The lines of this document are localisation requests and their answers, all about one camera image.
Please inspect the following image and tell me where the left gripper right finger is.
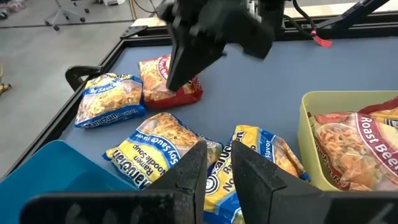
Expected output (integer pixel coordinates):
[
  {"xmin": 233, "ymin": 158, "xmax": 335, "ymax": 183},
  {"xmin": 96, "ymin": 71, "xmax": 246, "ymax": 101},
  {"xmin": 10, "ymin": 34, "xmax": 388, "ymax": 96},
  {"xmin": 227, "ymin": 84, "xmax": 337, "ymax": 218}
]
[{"xmin": 231, "ymin": 140, "xmax": 398, "ymax": 224}]

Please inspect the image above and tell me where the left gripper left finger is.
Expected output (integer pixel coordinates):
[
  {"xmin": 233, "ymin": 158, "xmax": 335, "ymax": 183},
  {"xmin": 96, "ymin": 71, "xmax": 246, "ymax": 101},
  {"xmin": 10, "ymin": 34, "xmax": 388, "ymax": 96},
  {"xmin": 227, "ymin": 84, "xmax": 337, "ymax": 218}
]
[{"xmin": 20, "ymin": 140, "xmax": 208, "ymax": 224}]

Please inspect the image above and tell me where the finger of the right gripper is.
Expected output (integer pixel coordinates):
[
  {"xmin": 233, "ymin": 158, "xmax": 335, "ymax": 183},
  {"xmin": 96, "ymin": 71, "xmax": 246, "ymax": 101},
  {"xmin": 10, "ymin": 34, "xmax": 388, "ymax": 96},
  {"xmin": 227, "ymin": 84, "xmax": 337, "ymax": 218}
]
[
  {"xmin": 167, "ymin": 23, "xmax": 191, "ymax": 91},
  {"xmin": 183, "ymin": 30, "xmax": 227, "ymax": 86}
]

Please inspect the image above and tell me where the red beef ramen packet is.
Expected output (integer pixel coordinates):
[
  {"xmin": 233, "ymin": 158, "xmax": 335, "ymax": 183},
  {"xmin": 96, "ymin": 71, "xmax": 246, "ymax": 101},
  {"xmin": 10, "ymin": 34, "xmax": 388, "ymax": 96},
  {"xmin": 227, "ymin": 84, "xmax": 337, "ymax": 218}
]
[
  {"xmin": 359, "ymin": 95, "xmax": 398, "ymax": 128},
  {"xmin": 309, "ymin": 111, "xmax": 398, "ymax": 192},
  {"xmin": 138, "ymin": 54, "xmax": 205, "ymax": 110}
]

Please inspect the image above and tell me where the blue soy sauce ramen packet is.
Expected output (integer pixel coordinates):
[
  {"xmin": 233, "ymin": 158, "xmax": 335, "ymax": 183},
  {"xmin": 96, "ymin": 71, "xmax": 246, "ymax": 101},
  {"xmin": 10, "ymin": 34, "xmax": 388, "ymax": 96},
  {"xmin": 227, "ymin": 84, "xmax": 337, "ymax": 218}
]
[
  {"xmin": 102, "ymin": 111, "xmax": 223, "ymax": 190},
  {"xmin": 74, "ymin": 73, "xmax": 146, "ymax": 129},
  {"xmin": 203, "ymin": 124, "xmax": 312, "ymax": 224}
]

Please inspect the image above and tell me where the wooden table board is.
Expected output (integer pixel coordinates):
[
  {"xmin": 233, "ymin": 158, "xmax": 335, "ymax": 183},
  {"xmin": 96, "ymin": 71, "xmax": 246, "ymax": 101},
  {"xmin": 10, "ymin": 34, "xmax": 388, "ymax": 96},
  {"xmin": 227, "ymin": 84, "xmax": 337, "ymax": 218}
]
[{"xmin": 130, "ymin": 2, "xmax": 366, "ymax": 29}]

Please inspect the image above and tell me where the yellow plastic bin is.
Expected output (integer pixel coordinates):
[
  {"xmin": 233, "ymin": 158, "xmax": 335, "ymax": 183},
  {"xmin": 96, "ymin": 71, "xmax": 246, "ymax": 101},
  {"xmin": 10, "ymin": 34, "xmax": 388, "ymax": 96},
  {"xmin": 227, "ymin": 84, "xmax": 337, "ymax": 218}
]
[{"xmin": 297, "ymin": 90, "xmax": 398, "ymax": 192}]

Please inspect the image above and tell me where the blue plastic bin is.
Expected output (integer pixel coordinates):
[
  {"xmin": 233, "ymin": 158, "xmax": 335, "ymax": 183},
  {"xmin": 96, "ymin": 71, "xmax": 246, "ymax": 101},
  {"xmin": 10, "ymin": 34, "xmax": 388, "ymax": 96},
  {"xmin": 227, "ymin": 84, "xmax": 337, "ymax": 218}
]
[{"xmin": 0, "ymin": 139, "xmax": 139, "ymax": 224}]

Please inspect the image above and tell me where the office chair base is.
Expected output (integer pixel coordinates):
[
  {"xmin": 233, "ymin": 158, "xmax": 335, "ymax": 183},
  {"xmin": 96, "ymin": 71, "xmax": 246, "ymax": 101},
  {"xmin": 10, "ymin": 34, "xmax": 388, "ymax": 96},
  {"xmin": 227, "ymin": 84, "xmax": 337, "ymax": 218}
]
[{"xmin": 45, "ymin": 0, "xmax": 91, "ymax": 32}]

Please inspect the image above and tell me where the black tagged cable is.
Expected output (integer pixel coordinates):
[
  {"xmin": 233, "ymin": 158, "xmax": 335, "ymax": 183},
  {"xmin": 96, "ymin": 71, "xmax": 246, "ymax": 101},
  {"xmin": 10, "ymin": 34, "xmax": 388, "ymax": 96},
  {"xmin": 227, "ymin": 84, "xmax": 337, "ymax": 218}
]
[{"xmin": 292, "ymin": 0, "xmax": 315, "ymax": 38}]

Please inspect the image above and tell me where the black frame clamp handle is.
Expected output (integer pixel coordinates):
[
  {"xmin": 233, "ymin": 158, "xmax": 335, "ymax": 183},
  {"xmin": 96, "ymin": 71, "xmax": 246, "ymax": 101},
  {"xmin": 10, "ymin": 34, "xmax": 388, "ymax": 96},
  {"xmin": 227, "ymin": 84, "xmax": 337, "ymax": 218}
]
[{"xmin": 65, "ymin": 65, "xmax": 102, "ymax": 93}]

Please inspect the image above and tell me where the red cable tag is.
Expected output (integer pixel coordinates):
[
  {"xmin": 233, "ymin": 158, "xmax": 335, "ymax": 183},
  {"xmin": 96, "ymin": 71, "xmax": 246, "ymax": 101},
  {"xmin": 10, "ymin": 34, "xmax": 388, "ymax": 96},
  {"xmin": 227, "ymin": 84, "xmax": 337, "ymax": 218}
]
[{"xmin": 310, "ymin": 30, "xmax": 333, "ymax": 49}]

